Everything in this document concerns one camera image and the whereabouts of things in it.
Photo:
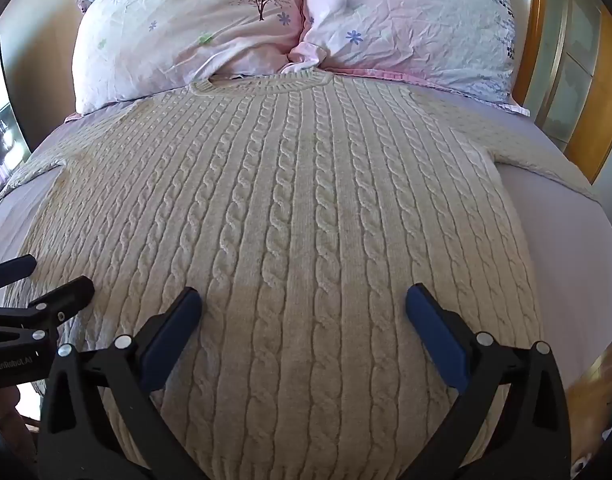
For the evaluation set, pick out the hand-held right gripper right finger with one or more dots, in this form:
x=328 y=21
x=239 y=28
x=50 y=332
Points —
x=436 y=327

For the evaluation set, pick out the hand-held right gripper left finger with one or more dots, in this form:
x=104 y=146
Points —
x=169 y=330

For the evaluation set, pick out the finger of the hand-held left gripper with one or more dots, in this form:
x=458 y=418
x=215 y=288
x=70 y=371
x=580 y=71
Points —
x=68 y=296
x=14 y=266

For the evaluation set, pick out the lilac bed sheet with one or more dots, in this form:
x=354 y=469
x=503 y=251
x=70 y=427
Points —
x=551 y=240

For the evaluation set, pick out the pink pillow with tree print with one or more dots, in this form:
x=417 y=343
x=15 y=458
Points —
x=185 y=25

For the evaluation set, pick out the pink pillow with flower print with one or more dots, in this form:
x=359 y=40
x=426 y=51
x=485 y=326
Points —
x=411 y=25

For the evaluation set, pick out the wooden headboard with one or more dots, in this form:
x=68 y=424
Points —
x=533 y=20

